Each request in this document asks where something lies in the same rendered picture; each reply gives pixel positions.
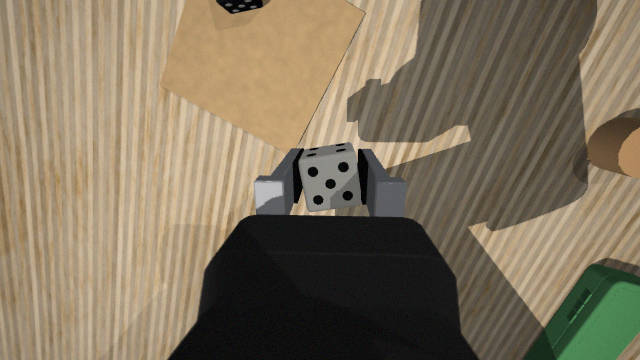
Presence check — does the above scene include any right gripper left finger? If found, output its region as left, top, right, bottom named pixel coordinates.
left=253, top=147, right=305, bottom=217

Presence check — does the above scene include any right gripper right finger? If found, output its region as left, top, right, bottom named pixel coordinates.
left=357, top=148, right=409, bottom=218

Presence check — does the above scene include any white die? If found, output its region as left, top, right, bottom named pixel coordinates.
left=297, top=142, right=364, bottom=213

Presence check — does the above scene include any black die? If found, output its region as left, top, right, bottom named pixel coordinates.
left=215, top=0, right=265, bottom=15

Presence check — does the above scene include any tan mat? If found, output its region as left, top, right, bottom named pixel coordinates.
left=159, top=0, right=367, bottom=154

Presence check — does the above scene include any brown cylinder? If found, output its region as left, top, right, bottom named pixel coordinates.
left=585, top=117, right=640, bottom=180

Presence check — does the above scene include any green box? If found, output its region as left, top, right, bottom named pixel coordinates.
left=522, top=263, right=640, bottom=360

